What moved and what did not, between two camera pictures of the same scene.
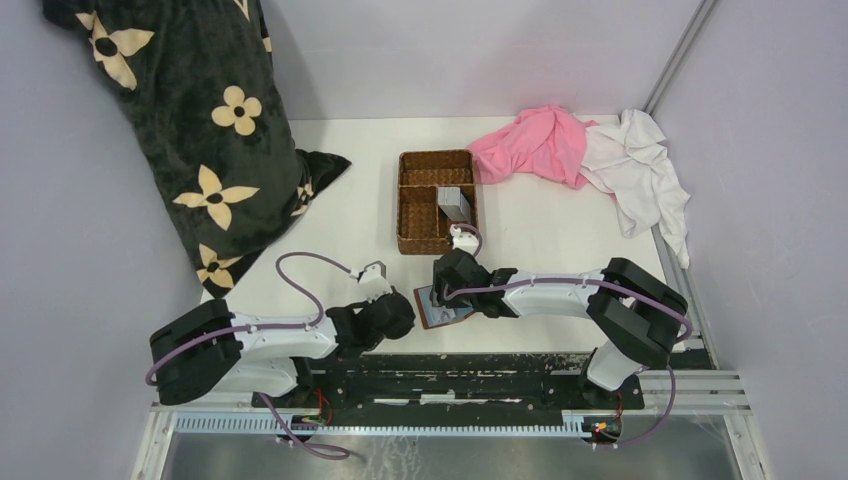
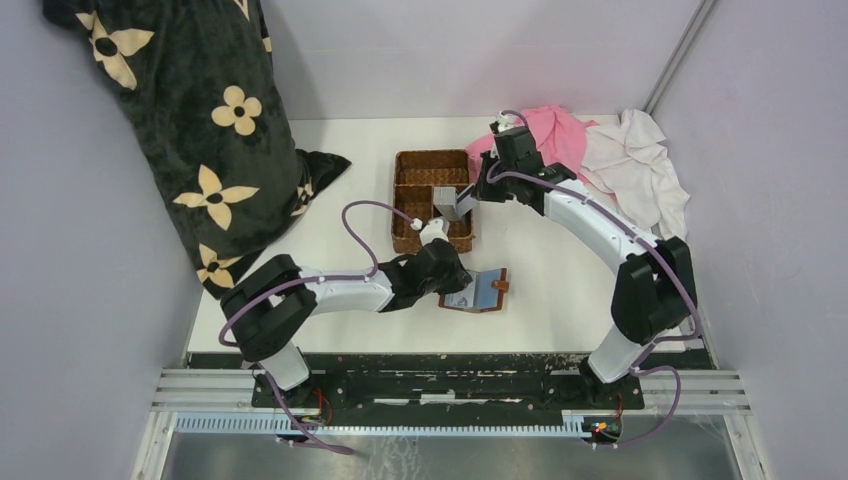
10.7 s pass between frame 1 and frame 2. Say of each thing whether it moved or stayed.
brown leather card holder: moved
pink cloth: stayed
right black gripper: moved
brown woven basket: stayed
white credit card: moved
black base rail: stayed
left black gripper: moved
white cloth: stayed
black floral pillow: stayed
